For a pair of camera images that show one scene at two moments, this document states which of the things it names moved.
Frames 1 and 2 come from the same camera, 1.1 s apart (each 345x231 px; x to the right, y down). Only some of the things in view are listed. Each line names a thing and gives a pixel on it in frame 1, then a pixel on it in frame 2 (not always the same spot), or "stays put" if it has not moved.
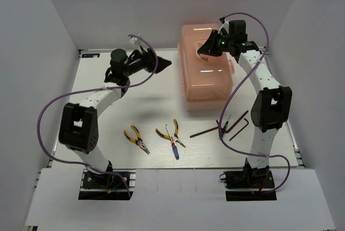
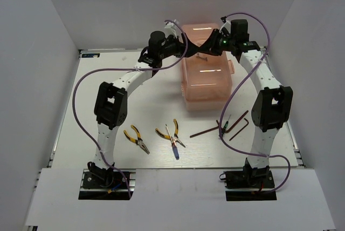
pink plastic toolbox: (206, 82) stays put
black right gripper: (208, 47) stays put
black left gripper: (148, 58) to (180, 46)
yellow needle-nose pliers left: (139, 141) stays put
